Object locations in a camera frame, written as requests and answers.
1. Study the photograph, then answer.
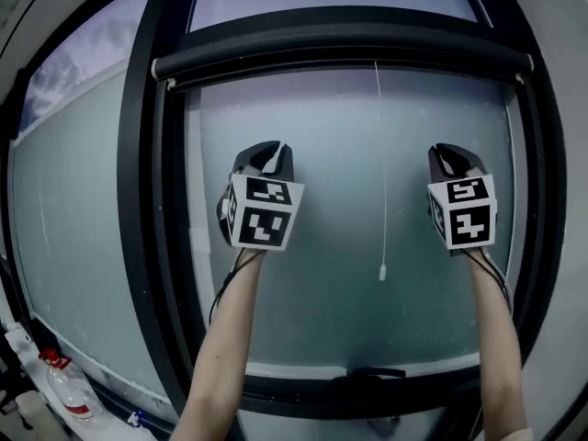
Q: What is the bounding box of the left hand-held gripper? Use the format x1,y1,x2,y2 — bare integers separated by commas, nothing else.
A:
215,140,306,251

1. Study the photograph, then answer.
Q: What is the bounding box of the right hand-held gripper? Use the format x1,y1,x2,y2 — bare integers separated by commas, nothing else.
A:
426,142,498,251

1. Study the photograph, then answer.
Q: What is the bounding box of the person's right forearm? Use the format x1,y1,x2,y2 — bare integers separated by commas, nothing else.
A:
461,248,529,436

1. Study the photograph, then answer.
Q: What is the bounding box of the person's left forearm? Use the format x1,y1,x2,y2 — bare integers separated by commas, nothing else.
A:
169,245,268,441

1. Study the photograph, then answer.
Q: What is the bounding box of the person's white shirt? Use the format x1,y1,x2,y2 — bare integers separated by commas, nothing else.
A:
477,427,535,441

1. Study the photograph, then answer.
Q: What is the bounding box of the clear blue-nozzle spray bottle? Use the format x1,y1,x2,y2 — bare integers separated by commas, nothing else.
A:
126,410,157,441

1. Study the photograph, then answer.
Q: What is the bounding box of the large red-capped water bottle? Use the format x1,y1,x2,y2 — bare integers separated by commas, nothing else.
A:
39,347,109,424

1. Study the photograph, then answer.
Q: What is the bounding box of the white trash bin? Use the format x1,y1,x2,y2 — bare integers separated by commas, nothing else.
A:
16,390,70,441

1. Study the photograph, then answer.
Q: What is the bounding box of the white pull cord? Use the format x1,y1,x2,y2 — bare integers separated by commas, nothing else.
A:
374,61,390,280

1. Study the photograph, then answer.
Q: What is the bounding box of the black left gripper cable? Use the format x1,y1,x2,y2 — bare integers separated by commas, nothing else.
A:
209,248,268,325

